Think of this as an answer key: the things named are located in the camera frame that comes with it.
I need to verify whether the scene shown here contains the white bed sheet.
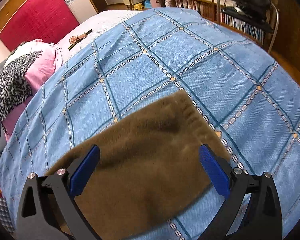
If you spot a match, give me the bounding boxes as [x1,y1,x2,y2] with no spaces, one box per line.
[56,10,141,63]

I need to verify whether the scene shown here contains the red padded headboard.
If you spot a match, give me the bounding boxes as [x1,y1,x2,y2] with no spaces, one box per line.
[0,0,79,51]

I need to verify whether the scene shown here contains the small toy on bed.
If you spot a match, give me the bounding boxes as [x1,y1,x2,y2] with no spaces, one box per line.
[68,30,93,50]

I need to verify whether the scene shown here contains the brown fleece pants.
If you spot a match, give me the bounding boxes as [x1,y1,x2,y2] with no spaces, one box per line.
[45,89,232,240]

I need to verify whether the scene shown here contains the dark plaid pillow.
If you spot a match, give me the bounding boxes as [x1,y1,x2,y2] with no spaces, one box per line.
[0,197,15,238]

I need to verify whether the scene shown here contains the pink storage bin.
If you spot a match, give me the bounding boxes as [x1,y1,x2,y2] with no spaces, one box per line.
[149,0,161,8]

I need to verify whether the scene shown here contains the black office chair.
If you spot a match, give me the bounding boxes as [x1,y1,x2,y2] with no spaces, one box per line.
[216,0,279,53]

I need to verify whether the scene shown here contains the blue patterned bed quilt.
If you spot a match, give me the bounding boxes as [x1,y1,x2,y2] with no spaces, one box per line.
[0,8,300,235]

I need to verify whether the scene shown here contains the leopard print cloth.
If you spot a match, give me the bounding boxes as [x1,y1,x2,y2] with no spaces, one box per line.
[0,51,42,122]

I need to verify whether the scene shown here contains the pink blanket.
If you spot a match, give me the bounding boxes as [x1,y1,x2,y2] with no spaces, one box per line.
[3,40,63,140]

